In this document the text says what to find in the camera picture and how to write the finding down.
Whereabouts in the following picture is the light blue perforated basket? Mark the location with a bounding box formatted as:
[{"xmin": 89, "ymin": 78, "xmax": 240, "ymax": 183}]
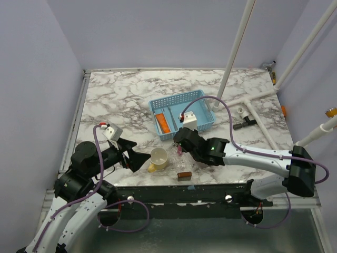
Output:
[{"xmin": 148, "ymin": 90, "xmax": 215, "ymax": 141}]

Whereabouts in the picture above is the white pvc pipe frame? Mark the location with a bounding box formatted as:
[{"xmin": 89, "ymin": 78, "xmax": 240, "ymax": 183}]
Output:
[{"xmin": 224, "ymin": 1, "xmax": 336, "ymax": 149}]

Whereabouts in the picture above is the aluminium frame rail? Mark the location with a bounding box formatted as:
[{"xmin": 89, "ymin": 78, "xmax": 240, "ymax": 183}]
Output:
[{"xmin": 42, "ymin": 188, "xmax": 321, "ymax": 211}]

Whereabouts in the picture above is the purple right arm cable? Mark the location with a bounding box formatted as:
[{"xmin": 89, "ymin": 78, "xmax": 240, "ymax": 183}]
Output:
[{"xmin": 180, "ymin": 96, "xmax": 330, "ymax": 185}]

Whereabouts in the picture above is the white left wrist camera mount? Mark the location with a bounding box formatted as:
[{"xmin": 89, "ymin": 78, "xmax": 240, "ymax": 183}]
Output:
[{"xmin": 100, "ymin": 122, "xmax": 123, "ymax": 148}]

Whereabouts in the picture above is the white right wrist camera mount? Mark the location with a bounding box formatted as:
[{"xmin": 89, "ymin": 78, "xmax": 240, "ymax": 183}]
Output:
[{"xmin": 179, "ymin": 111, "xmax": 197, "ymax": 131}]

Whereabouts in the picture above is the grey toothbrush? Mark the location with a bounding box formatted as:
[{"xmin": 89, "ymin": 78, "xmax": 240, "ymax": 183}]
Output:
[{"xmin": 168, "ymin": 106, "xmax": 178, "ymax": 131}]

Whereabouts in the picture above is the orange yellow clamp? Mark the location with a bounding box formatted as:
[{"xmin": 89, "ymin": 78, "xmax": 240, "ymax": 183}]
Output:
[{"xmin": 325, "ymin": 108, "xmax": 337, "ymax": 118}]

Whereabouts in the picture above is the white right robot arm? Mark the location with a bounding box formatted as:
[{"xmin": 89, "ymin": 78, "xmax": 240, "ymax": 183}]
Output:
[{"xmin": 173, "ymin": 128, "xmax": 316, "ymax": 207}]

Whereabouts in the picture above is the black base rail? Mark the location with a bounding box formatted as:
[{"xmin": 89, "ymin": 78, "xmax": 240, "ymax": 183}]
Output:
[{"xmin": 98, "ymin": 181, "xmax": 273, "ymax": 219}]

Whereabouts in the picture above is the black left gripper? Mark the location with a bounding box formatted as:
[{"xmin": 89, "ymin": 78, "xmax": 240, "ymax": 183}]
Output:
[{"xmin": 88, "ymin": 137, "xmax": 152, "ymax": 177}]

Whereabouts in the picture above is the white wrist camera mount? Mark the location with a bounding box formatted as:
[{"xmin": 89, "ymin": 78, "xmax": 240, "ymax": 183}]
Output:
[
  {"xmin": 100, "ymin": 122, "xmax": 123, "ymax": 148},
  {"xmin": 179, "ymin": 111, "xmax": 197, "ymax": 131}
]

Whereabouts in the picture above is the yellow mug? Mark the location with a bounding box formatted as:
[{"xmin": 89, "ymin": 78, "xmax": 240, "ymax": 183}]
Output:
[{"xmin": 147, "ymin": 148, "xmax": 168, "ymax": 173}]

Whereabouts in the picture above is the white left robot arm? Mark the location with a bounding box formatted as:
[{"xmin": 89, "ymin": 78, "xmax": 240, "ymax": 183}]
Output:
[{"xmin": 19, "ymin": 138, "xmax": 151, "ymax": 252}]

